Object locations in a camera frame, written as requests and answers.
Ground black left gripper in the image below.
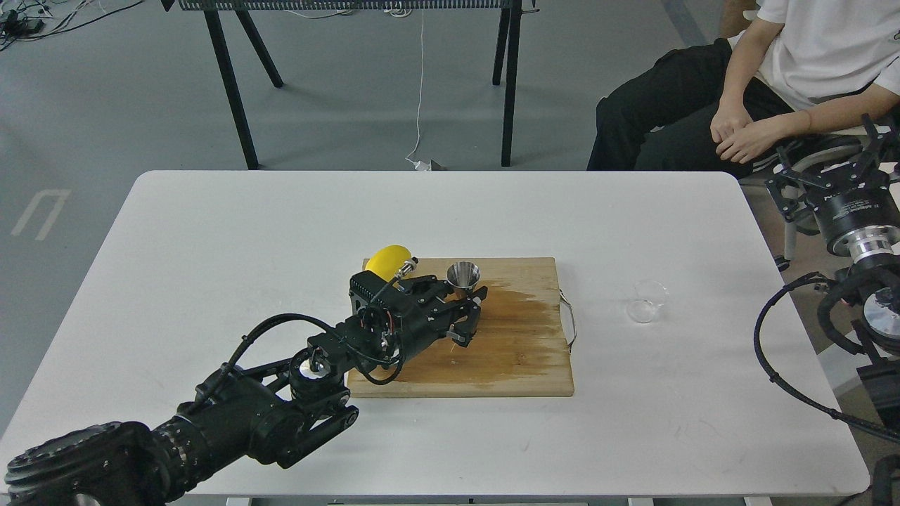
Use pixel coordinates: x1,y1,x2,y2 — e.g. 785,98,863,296
348,271,488,366

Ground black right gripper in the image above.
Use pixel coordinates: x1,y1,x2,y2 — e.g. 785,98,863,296
765,113,899,257

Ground steel double jigger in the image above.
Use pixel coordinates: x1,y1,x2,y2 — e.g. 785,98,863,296
446,261,481,300

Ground clear glass measuring cup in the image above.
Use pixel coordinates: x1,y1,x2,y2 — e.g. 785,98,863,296
626,279,669,324

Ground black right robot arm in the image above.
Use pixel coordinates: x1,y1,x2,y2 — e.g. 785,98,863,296
753,115,898,443

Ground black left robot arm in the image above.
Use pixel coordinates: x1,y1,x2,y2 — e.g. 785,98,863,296
4,271,489,505

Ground yellow lemon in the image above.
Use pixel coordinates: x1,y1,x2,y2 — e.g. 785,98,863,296
364,245,418,281

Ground wooden cutting board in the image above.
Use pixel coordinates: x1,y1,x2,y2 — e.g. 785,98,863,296
347,257,574,399

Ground seated person white shirt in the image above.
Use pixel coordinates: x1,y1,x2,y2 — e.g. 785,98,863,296
587,1,899,179

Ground black metal rack table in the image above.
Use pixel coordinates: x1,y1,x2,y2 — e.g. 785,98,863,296
161,0,541,170

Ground white hanging cable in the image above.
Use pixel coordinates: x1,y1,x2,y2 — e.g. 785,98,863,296
405,10,446,171

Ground black cables on floor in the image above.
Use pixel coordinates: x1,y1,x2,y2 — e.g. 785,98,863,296
0,0,141,50

